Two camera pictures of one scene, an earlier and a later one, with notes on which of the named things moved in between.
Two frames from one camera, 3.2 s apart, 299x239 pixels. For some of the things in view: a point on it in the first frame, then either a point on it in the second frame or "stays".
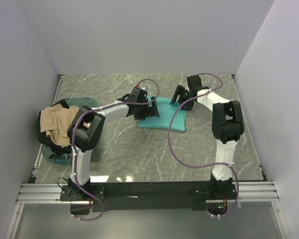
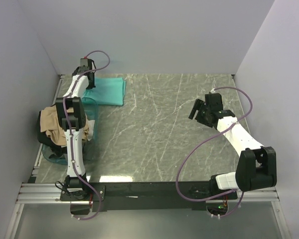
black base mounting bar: [148, 195] stays
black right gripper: [180, 90] → [199, 105]
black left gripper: [150, 111] → [92, 84]
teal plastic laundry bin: [77, 101] stays
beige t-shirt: [56, 121] stays
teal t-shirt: [166, 111] → [109, 91]
